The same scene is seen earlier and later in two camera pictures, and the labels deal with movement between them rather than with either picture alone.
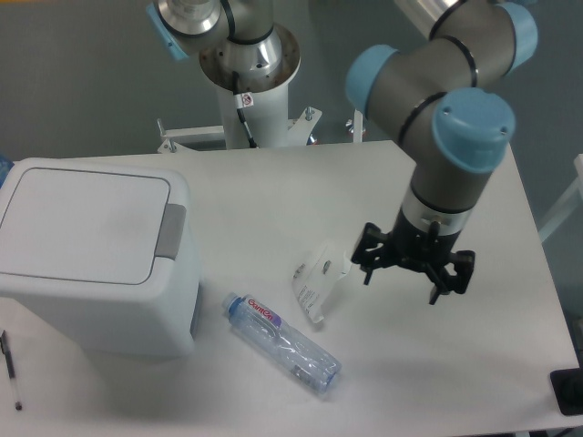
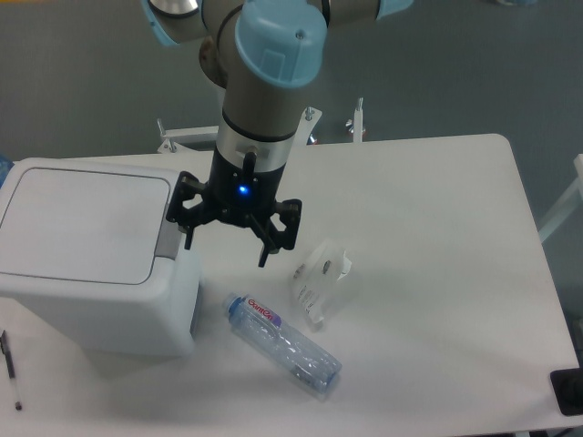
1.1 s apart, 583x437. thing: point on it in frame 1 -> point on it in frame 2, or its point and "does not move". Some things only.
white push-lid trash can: x=97 y=256 does not move
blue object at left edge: x=5 y=166 does not move
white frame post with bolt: x=356 y=127 does not move
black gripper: x=449 y=271 -> x=240 y=194
